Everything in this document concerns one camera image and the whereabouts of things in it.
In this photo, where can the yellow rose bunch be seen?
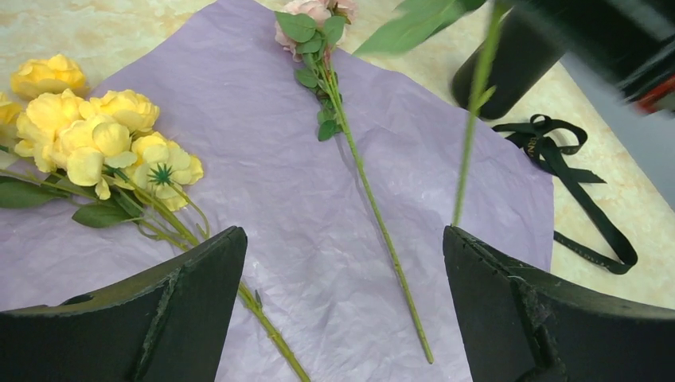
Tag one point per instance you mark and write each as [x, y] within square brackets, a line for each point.
[103, 155]

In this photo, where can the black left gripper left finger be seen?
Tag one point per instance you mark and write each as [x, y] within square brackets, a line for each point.
[167, 323]

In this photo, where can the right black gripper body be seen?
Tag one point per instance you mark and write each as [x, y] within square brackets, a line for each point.
[628, 44]

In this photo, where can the pink and white flower bunch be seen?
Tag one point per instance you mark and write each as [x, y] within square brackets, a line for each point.
[311, 31]

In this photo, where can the black vase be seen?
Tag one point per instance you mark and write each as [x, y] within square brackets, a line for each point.
[523, 56]

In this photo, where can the purple wrapping paper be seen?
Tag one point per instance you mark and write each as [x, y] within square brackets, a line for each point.
[227, 94]

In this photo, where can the black ribbon with gold lettering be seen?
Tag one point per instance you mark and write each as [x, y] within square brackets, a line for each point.
[532, 137]

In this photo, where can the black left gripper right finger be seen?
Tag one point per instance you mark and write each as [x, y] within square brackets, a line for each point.
[519, 323]

